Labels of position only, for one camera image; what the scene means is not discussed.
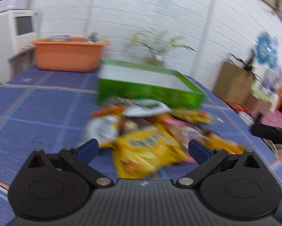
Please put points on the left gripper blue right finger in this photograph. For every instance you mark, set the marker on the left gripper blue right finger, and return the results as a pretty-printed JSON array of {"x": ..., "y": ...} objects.
[{"x": 209, "y": 161}]

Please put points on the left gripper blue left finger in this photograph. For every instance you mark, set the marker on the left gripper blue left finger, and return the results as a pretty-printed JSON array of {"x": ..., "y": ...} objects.
[{"x": 77, "y": 160}]

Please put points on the pink strip snack bag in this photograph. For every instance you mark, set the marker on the pink strip snack bag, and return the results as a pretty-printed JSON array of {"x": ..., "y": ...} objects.
[{"x": 182, "y": 131}]

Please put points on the yellow snack bag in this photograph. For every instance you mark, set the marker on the yellow snack bag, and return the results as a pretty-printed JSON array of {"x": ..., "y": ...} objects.
[{"x": 141, "y": 153}]

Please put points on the green pea snack packet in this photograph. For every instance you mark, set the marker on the green pea snack packet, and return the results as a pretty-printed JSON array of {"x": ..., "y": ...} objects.
[{"x": 145, "y": 108}]

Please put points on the clear galette snack bag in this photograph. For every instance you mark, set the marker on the clear galette snack bag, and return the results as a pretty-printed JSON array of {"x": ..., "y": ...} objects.
[{"x": 192, "y": 116}]

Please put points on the brown cardboard box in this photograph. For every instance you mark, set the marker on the brown cardboard box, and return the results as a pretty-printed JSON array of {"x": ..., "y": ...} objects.
[{"x": 256, "y": 106}]

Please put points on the green flat box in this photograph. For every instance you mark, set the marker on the green flat box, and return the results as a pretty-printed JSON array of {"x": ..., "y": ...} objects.
[{"x": 260, "y": 94}]

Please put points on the blue patterned tablecloth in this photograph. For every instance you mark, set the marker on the blue patterned tablecloth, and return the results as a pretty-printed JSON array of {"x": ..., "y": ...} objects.
[{"x": 48, "y": 110}]

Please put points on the brown paper bag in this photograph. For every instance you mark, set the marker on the brown paper bag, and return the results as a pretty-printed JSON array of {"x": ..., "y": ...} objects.
[{"x": 233, "y": 84}]

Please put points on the dark purple plant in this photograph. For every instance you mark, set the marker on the dark purple plant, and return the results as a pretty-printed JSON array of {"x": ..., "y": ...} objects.
[{"x": 246, "y": 65}]

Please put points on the blue paper fan decoration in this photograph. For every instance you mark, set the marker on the blue paper fan decoration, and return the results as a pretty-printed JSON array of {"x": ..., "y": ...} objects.
[{"x": 266, "y": 50}]

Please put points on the green cardboard box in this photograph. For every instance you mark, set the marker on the green cardboard box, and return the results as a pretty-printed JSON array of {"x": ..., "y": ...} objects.
[{"x": 138, "y": 81}]

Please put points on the orange plastic basin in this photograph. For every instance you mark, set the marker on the orange plastic basin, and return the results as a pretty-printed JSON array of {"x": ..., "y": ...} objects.
[{"x": 75, "y": 55}]

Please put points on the glass vase with orchid plant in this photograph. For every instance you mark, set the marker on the glass vase with orchid plant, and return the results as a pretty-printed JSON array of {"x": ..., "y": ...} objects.
[{"x": 158, "y": 43}]

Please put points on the white appliance with screen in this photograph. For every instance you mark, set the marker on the white appliance with screen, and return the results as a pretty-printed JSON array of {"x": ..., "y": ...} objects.
[{"x": 18, "y": 30}]

